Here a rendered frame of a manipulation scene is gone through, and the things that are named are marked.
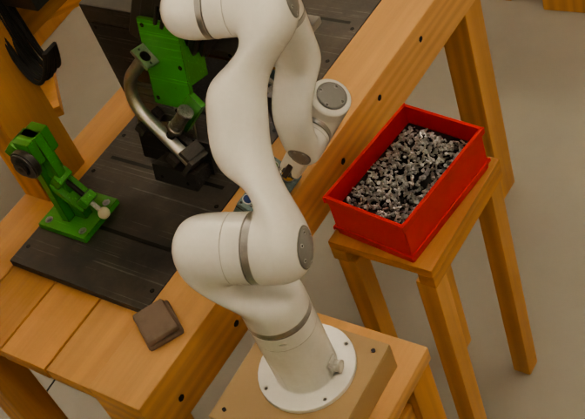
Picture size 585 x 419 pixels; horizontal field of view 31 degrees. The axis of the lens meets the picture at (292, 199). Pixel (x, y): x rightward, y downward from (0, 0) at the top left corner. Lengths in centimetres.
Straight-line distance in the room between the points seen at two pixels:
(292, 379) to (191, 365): 33
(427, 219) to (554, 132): 142
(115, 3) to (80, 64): 217
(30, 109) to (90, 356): 62
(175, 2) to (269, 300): 51
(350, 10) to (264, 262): 124
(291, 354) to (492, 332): 132
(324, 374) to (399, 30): 104
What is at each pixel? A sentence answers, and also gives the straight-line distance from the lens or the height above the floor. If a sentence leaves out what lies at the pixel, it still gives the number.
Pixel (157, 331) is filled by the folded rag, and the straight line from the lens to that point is 218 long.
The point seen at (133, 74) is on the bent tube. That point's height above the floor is 116.
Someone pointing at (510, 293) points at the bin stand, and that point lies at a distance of 274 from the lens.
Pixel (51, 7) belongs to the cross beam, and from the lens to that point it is 268.
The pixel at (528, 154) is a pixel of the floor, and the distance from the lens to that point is 356.
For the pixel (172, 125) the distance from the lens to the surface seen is 240.
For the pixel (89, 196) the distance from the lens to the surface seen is 244.
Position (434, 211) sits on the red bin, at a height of 86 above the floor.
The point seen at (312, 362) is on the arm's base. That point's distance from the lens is 192.
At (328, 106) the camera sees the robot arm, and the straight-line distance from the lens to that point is 205.
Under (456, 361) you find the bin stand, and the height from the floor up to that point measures 46.
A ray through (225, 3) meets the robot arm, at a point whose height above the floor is 160.
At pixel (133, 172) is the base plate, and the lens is 258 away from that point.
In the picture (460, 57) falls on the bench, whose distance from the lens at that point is 305.
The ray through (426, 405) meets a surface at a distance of 217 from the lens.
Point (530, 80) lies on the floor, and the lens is 382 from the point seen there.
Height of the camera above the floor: 252
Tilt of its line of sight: 44 degrees down
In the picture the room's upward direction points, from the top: 22 degrees counter-clockwise
